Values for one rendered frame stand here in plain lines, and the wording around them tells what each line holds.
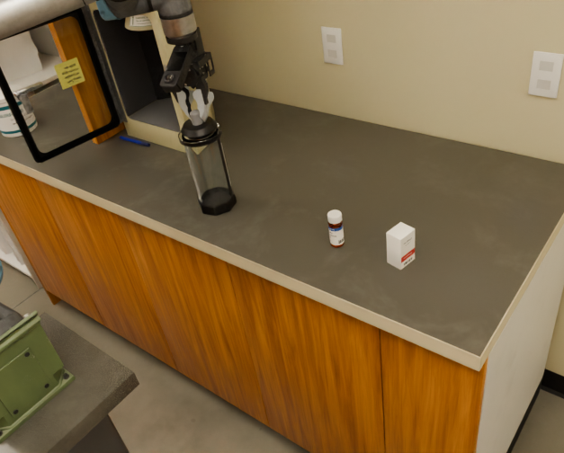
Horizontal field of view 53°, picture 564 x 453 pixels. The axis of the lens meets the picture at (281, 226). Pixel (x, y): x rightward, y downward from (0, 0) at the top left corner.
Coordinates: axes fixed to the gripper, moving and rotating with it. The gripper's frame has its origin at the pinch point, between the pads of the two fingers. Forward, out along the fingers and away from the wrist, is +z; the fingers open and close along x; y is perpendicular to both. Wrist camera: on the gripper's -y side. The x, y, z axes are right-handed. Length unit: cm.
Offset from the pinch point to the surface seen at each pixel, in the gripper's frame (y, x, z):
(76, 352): -54, 5, 26
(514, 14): 44, -67, -10
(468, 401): -29, -71, 45
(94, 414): -65, -7, 28
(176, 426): -18, 30, 120
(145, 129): 27, 41, 22
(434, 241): -2, -58, 26
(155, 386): -5, 48, 120
